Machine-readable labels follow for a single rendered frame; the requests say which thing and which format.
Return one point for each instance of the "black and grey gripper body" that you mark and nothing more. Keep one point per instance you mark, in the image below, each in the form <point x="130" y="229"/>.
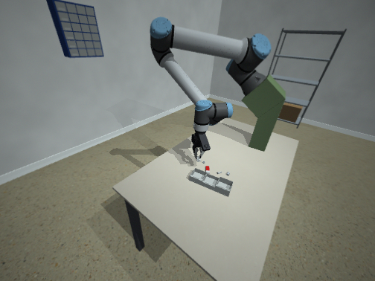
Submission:
<point x="196" y="141"/>

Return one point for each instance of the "grey rack of labelled bins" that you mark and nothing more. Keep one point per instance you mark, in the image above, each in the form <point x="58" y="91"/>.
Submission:
<point x="220" y="185"/>

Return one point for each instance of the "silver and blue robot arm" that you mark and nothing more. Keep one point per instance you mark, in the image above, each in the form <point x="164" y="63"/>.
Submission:
<point x="247" y="52"/>

